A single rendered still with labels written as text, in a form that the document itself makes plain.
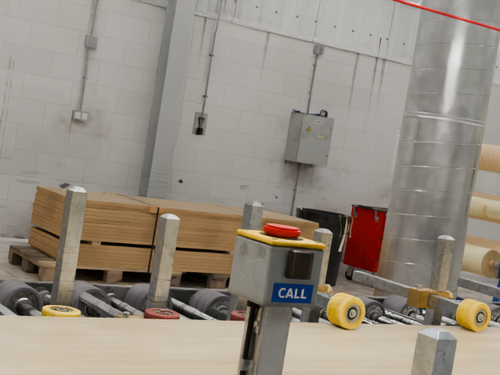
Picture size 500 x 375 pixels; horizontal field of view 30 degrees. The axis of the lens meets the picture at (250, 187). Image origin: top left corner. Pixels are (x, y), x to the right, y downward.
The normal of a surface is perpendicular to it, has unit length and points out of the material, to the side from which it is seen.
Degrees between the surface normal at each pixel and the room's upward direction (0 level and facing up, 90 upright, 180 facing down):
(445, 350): 90
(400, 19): 90
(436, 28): 90
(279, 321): 90
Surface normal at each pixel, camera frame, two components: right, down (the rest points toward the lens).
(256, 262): -0.82, -0.10
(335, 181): 0.54, 0.13
